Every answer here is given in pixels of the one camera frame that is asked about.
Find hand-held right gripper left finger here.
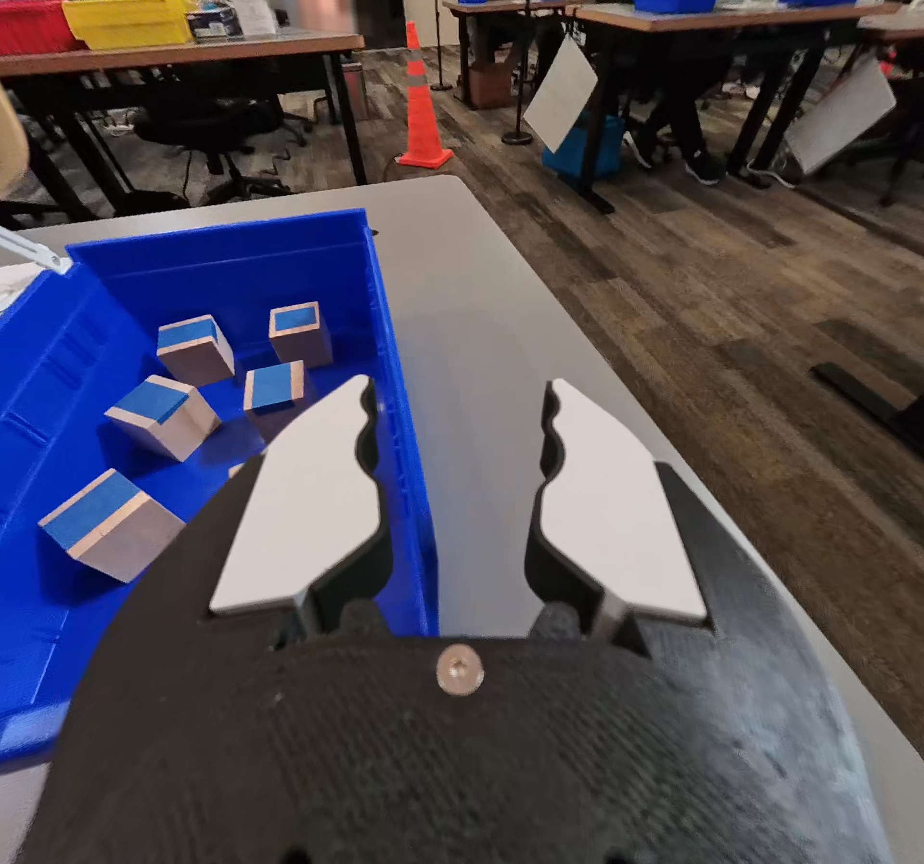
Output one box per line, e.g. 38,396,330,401
208,374,394,637

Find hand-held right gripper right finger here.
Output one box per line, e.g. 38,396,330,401
525,379,710,645

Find grey desk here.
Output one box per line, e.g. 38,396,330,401
0,174,924,864

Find blue bag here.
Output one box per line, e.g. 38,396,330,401
543,113,625,181

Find black sheet stand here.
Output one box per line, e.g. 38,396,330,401
501,0,539,146

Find black office chair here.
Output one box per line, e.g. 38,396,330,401
133,95,311,204

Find orange traffic cone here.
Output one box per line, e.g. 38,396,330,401
398,21,454,169

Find white hanging sheet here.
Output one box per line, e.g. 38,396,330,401
523,34,599,154
783,54,898,175

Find brown box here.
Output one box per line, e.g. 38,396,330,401
469,61,515,110

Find instruction sheet on clipboard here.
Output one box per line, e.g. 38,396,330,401
0,84,30,197

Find brown top table black legs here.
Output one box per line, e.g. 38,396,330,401
0,30,369,215

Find table with black leg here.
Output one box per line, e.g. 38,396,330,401
570,1,903,215

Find yellow container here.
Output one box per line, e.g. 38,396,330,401
61,0,199,51

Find red boxes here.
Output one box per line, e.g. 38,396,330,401
0,0,84,56

